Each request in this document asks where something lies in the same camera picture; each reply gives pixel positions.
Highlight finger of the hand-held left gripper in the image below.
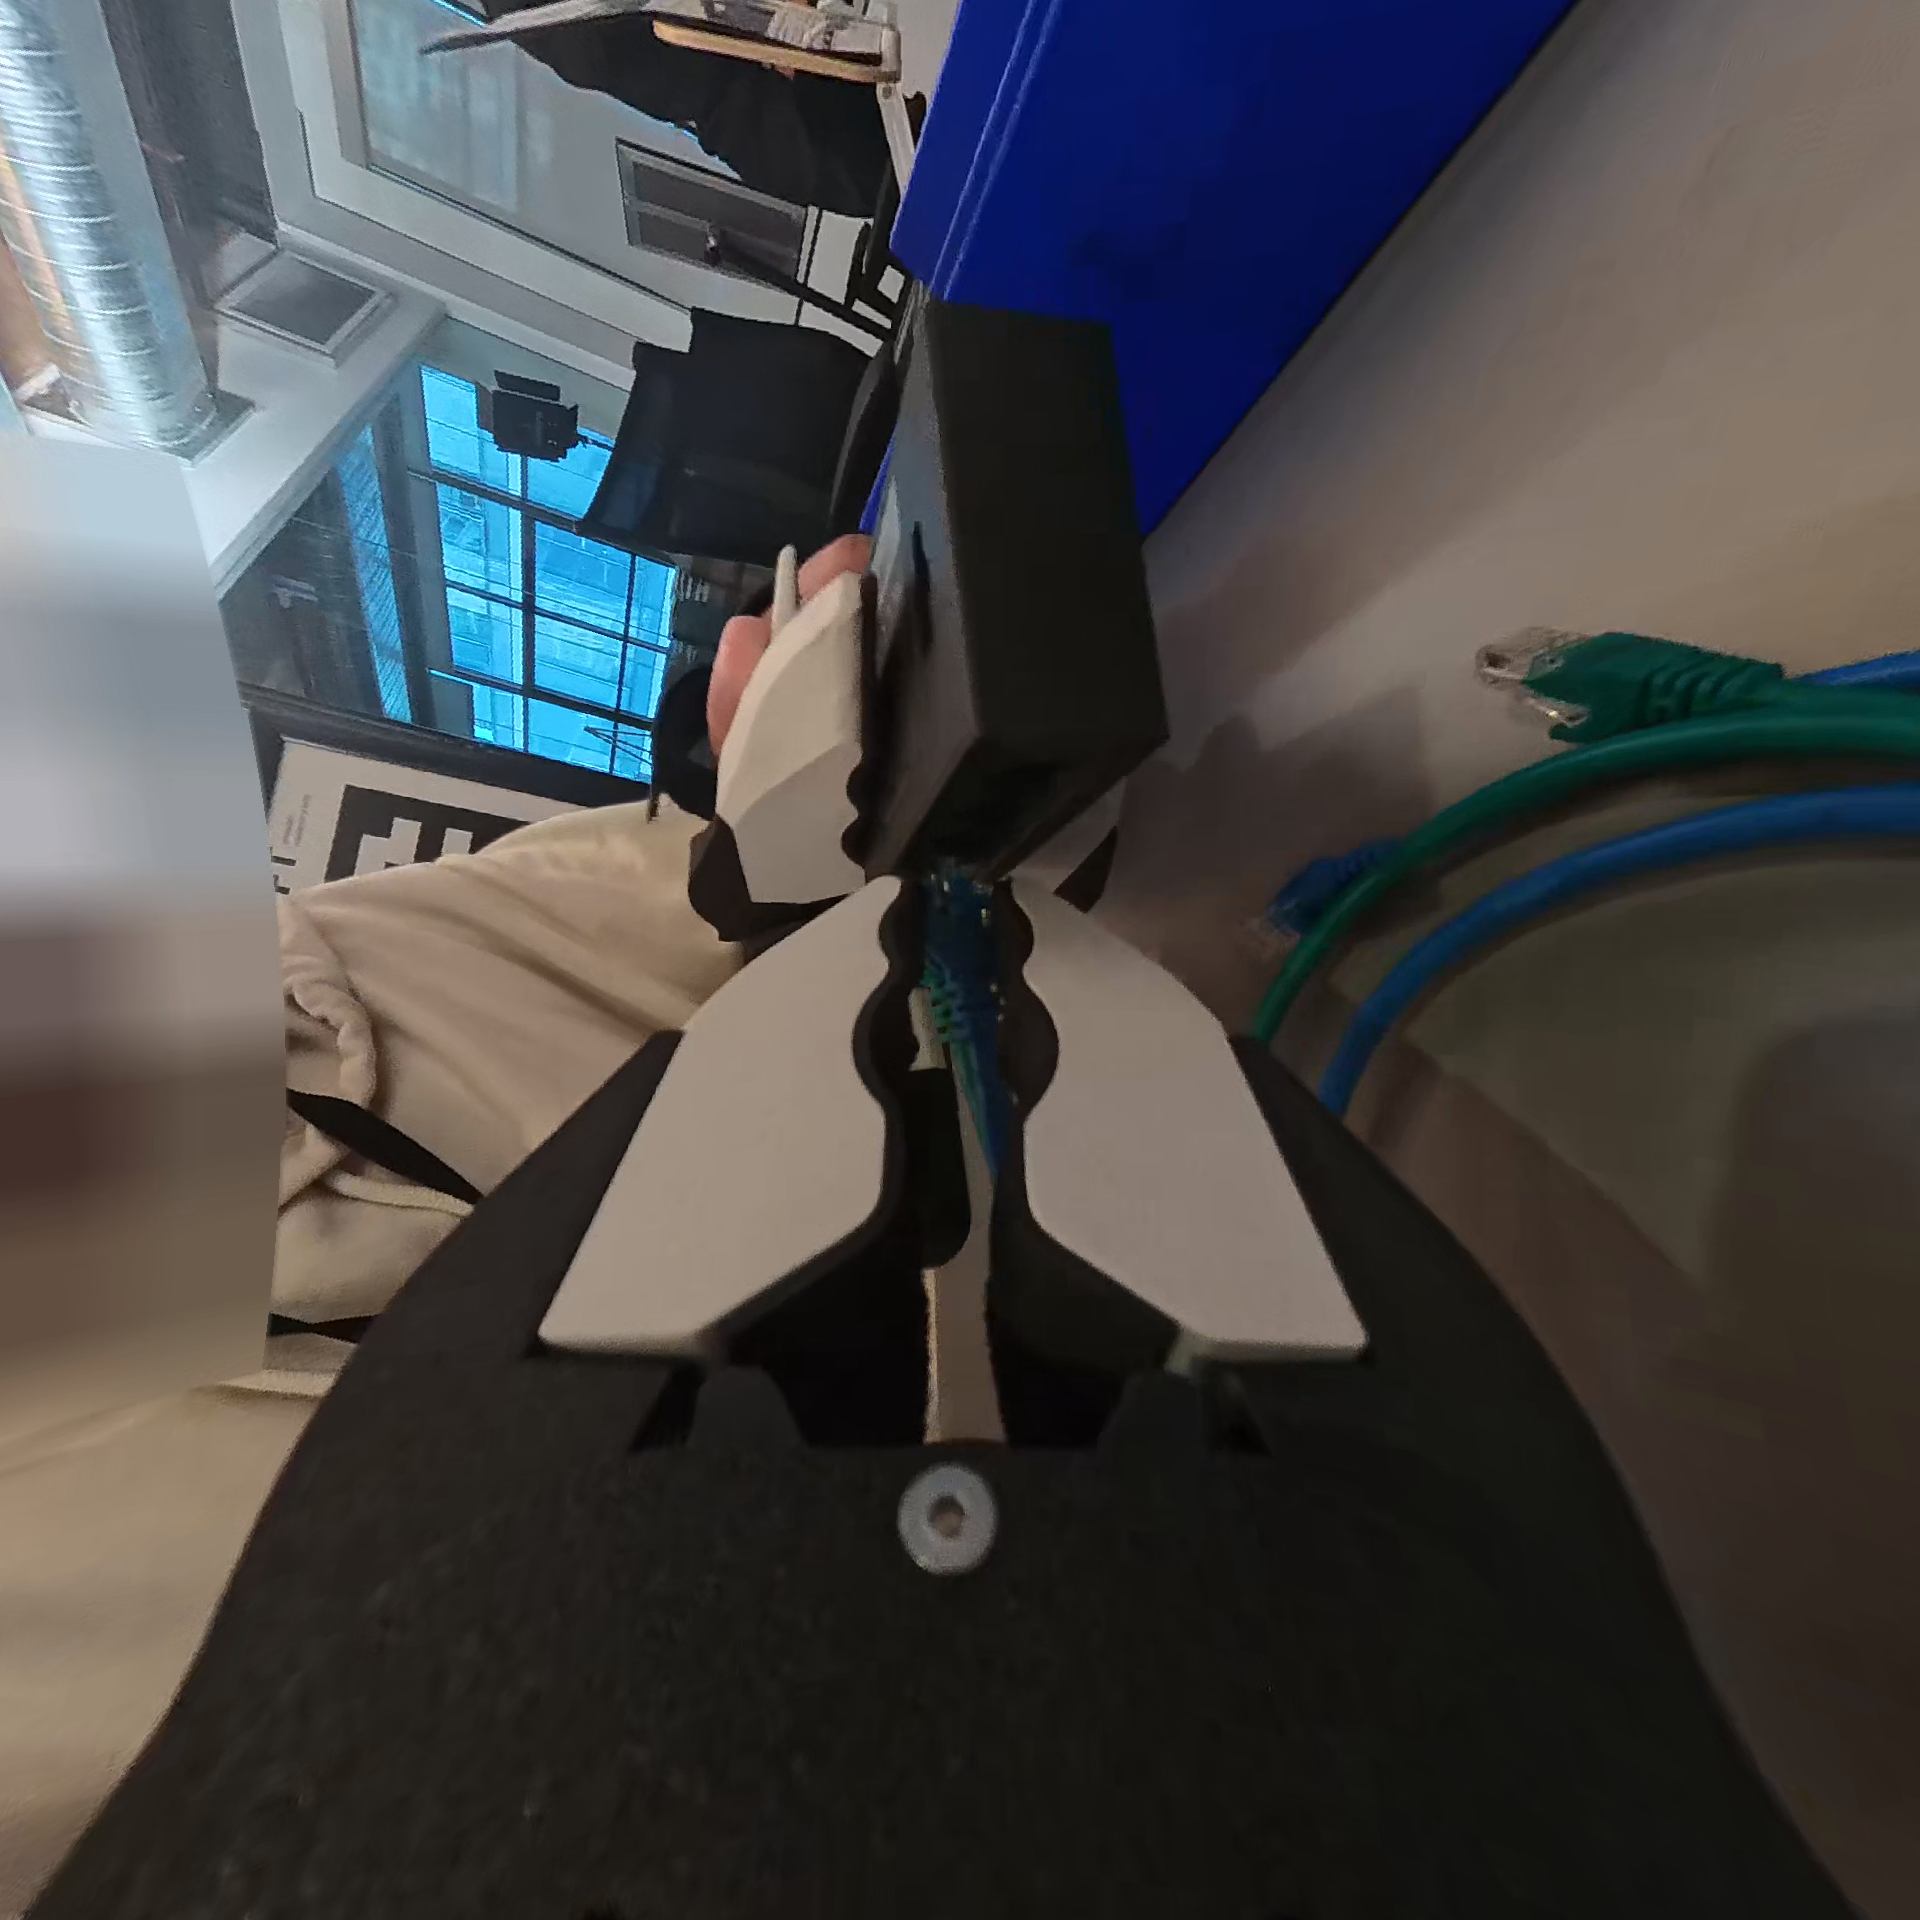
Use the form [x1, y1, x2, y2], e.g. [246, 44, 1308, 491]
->
[1001, 783, 1130, 921]
[718, 574, 883, 910]

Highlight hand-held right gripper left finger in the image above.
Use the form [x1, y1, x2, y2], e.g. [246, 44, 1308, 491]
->
[534, 877, 923, 1449]

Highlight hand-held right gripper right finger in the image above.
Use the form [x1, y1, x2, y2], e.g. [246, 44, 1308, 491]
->
[978, 882, 1372, 1449]

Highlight blue ethernet cable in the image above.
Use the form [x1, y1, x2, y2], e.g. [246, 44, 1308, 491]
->
[919, 647, 1920, 1191]

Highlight black network switch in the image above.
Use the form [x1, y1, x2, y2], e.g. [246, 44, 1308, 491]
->
[866, 297, 1174, 882]

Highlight green ethernet cable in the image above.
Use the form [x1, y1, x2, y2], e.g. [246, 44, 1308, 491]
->
[913, 627, 1920, 1069]

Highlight person's left forearm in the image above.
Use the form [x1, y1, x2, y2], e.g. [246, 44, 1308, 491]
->
[269, 801, 755, 1339]

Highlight person's left hand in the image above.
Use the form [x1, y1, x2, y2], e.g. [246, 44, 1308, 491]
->
[705, 532, 875, 755]

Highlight black office chair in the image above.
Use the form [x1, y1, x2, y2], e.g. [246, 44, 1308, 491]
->
[583, 305, 906, 566]

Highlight black-framed tag sign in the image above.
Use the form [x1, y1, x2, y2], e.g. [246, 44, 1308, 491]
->
[268, 731, 605, 906]

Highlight white air vent grille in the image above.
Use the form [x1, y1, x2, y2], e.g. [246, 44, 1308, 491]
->
[221, 244, 397, 365]

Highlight blue plastic bin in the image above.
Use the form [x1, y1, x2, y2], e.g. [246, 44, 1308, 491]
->
[887, 0, 1580, 538]

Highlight beige trousers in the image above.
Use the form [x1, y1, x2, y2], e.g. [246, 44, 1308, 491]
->
[0, 1350, 365, 1906]

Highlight silver ventilation duct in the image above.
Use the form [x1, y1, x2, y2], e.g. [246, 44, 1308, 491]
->
[0, 0, 251, 454]

